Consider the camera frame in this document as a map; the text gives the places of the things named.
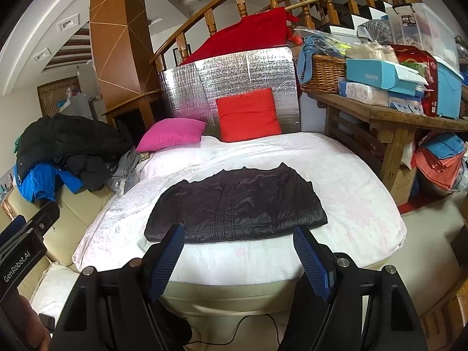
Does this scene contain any blue jacket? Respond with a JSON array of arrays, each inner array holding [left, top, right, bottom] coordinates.
[[14, 163, 85, 203]]

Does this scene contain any blue white packet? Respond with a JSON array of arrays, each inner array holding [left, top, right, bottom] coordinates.
[[389, 88, 425, 115]]

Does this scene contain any black cable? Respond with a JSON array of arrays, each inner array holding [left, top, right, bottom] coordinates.
[[183, 314, 280, 347]]

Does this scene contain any blue storage bin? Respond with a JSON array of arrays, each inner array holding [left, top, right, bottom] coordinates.
[[435, 56, 466, 119]]

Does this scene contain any pink pillow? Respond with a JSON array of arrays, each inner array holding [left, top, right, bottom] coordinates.
[[136, 118, 207, 153]]

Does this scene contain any wooden table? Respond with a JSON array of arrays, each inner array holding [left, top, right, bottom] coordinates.
[[300, 88, 468, 198]]

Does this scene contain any person's left hand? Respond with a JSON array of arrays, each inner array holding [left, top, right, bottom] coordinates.
[[4, 294, 52, 351]]

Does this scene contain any white appliance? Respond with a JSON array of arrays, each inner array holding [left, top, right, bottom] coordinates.
[[68, 66, 103, 121]]

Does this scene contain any teal cardboard box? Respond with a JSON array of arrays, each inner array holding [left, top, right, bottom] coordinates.
[[345, 58, 426, 94]]

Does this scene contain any dark wooden cabinet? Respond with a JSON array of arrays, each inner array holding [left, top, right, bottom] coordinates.
[[100, 90, 163, 136]]

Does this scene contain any beige leather sofa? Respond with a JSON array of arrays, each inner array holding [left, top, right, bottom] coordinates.
[[0, 183, 461, 337]]

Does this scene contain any brown wooden pillar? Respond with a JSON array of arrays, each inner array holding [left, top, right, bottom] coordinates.
[[90, 0, 161, 110]]

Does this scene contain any brown lattice door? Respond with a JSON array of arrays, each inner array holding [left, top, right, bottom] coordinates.
[[37, 77, 81, 118]]

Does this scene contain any stack of folded cloths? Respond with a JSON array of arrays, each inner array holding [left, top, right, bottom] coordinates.
[[415, 132, 468, 196]]

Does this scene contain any clear plastic bag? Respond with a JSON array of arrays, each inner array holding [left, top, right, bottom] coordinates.
[[357, 18, 395, 44]]

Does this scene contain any white tissue pack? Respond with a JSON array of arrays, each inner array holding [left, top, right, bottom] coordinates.
[[338, 78, 390, 106]]

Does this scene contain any white textured blanket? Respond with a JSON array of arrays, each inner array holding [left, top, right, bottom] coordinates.
[[31, 132, 407, 315]]

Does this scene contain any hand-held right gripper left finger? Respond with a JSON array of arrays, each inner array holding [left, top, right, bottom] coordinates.
[[49, 223, 192, 351]]

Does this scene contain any light blue cloth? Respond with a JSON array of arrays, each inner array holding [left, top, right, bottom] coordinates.
[[297, 36, 330, 83]]

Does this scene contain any grey cloth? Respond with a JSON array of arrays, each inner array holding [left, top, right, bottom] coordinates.
[[106, 148, 147, 196]]

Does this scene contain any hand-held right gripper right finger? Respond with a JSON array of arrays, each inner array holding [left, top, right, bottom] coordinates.
[[281, 225, 428, 351]]

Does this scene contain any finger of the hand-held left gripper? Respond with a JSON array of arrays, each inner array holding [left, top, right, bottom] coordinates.
[[0, 200, 61, 254]]

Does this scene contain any framed picture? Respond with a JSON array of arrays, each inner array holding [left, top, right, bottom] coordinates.
[[173, 44, 191, 64]]

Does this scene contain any silver insulation panel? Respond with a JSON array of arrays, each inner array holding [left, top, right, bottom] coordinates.
[[159, 46, 302, 141]]

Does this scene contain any clear plastic storage box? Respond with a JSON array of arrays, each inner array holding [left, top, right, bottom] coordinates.
[[388, 3, 459, 61]]

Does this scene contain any red pillow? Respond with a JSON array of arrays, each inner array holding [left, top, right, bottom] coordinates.
[[216, 88, 283, 142]]

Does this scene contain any red printed bag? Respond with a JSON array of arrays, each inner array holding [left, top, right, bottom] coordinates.
[[393, 44, 439, 118]]

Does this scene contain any wicker basket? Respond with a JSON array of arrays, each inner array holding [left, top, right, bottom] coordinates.
[[300, 54, 348, 95]]

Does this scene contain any cream fluffy cloth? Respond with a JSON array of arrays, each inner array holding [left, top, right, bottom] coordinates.
[[349, 41, 399, 63]]

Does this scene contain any pile of dark coats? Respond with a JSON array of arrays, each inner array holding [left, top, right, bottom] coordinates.
[[16, 113, 134, 191]]

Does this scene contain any black quilted jacket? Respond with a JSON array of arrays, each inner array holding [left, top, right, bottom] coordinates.
[[144, 163, 328, 244]]

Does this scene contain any red cloth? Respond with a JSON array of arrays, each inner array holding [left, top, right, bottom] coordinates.
[[181, 7, 300, 66]]

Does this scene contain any wooden stair railing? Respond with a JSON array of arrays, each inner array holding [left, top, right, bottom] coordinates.
[[150, 0, 421, 74]]

